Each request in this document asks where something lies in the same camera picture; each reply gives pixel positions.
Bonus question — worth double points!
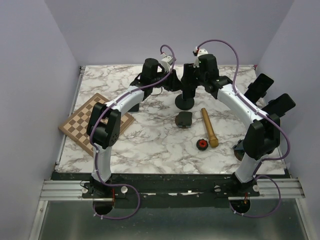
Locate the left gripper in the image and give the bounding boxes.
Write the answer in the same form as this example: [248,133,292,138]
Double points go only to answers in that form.
[150,67,185,92]

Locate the black phone teal edge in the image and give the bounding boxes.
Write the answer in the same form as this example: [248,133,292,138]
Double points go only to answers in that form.
[181,63,198,100]

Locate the black round-base clamp stand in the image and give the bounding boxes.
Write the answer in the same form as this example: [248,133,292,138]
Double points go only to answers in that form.
[175,92,195,111]

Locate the dark phone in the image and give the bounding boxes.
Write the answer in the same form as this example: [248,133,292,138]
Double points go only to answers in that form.
[232,139,244,151]

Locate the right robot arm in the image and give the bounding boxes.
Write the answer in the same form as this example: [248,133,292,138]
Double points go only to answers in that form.
[194,52,280,196]

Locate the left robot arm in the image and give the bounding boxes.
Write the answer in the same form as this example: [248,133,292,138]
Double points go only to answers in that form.
[86,54,179,198]

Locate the dark round stand centre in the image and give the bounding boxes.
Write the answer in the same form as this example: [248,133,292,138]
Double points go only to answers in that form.
[175,111,193,129]

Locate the black phone silver edge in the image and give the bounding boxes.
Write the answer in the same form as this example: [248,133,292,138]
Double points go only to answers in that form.
[244,73,274,104]

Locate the black round-base stand right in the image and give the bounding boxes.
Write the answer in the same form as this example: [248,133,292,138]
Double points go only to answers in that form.
[244,83,268,105]

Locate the black stand far right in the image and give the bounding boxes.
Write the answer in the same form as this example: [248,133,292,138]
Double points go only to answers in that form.
[262,99,286,120]

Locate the wooden disc phone stand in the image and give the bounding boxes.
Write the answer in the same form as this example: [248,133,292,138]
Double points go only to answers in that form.
[233,149,245,161]

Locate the black red round cap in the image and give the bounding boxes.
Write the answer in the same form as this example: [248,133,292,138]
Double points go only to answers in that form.
[196,139,209,151]

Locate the wooden chessboard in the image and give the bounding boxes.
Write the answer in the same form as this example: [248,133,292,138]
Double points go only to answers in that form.
[58,92,135,156]

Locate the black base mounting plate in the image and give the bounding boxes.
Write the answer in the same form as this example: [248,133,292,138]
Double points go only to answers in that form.
[51,172,261,210]

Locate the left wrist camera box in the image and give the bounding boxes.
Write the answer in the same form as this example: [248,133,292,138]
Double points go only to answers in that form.
[160,55,174,72]

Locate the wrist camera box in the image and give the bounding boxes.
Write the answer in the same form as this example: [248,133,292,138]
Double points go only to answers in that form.
[160,55,174,72]
[192,48,208,68]

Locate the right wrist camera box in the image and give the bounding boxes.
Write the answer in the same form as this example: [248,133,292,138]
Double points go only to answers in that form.
[192,48,208,68]

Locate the aluminium frame rail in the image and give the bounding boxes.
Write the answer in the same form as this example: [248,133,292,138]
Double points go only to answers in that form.
[29,65,307,240]

